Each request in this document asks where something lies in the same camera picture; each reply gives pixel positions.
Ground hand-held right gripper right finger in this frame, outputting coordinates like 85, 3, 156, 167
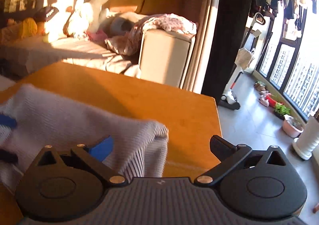
194, 135, 293, 187

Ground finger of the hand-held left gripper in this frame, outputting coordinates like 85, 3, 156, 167
0, 113, 17, 131
0, 150, 18, 163

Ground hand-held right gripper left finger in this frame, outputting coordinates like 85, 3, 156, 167
30, 135, 129, 188

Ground grey striped shirt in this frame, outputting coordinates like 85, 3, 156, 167
0, 84, 169, 191

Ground white upright floor washer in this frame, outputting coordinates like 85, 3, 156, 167
221, 12, 268, 110

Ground red basin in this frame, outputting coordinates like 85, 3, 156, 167
264, 94, 283, 108

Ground brown shoe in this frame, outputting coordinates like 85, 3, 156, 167
254, 81, 267, 95

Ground small green plant tray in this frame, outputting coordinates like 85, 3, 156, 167
273, 103, 291, 119

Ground pink basin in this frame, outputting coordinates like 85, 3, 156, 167
282, 115, 304, 138

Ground white ribbed plant pot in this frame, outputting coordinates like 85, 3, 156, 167
292, 115, 319, 161

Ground yellow plush toy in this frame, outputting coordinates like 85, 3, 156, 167
15, 18, 38, 39

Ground beige sofa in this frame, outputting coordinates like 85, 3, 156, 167
0, 0, 197, 88

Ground small pink cloth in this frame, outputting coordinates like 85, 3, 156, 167
86, 29, 107, 41

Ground brown football pillow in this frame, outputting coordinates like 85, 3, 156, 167
33, 6, 60, 23

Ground dark curtain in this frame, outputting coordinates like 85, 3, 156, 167
201, 0, 257, 103

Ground beige curtain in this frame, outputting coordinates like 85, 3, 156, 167
182, 0, 225, 93

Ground grey plush toy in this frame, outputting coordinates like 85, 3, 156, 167
106, 12, 147, 36

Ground white plush toy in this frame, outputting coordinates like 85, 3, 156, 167
63, 0, 114, 39

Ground pink floral blanket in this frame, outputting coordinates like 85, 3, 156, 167
105, 13, 197, 56

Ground black window frame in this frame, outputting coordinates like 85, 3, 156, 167
255, 36, 319, 122

